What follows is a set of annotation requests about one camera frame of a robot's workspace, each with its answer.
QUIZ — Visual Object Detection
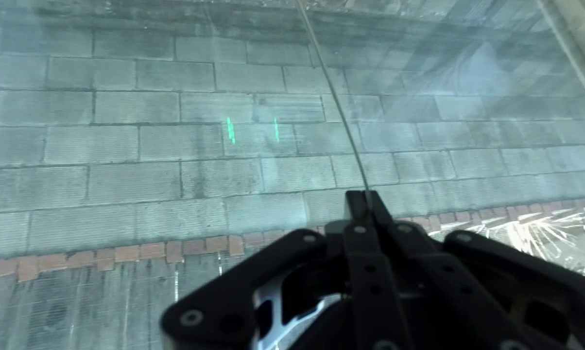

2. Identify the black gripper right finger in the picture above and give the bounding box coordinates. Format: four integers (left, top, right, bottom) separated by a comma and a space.
368, 191, 585, 350

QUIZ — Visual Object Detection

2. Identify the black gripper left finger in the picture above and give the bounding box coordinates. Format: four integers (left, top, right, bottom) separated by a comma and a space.
160, 191, 413, 350

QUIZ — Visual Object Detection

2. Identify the thin blind cord rope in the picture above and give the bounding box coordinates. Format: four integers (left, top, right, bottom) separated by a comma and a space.
296, 0, 374, 197

